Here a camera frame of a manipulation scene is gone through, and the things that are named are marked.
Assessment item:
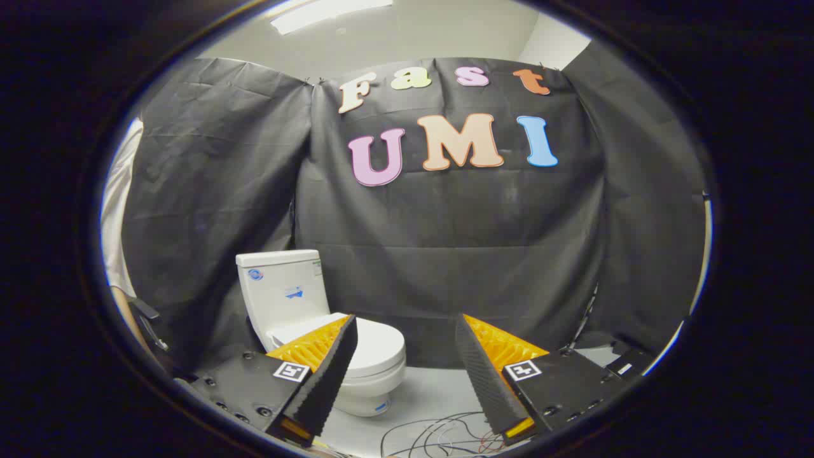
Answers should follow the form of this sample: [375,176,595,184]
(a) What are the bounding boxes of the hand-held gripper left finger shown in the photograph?
[190,314,358,447]

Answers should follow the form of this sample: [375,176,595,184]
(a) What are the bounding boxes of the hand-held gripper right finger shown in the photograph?
[454,314,624,445]

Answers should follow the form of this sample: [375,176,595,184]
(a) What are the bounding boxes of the white toilet lid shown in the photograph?
[270,313,406,377]

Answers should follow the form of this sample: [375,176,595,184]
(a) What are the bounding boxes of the white toilet seat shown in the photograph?
[348,364,408,386]

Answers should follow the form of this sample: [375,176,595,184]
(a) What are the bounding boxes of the white toilet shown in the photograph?
[236,249,408,418]

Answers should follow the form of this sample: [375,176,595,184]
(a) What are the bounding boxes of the black box white label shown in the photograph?
[607,347,656,380]

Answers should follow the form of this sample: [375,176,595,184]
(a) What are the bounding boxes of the black backdrop cloth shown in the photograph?
[121,39,707,373]

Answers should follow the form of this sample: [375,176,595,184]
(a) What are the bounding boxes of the person's white shirt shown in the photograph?
[100,118,144,297]

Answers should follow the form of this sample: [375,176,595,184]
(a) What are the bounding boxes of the ceiling light panel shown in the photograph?
[270,0,395,36]

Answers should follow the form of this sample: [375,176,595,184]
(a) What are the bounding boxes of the tangle of cables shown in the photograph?
[380,412,509,457]

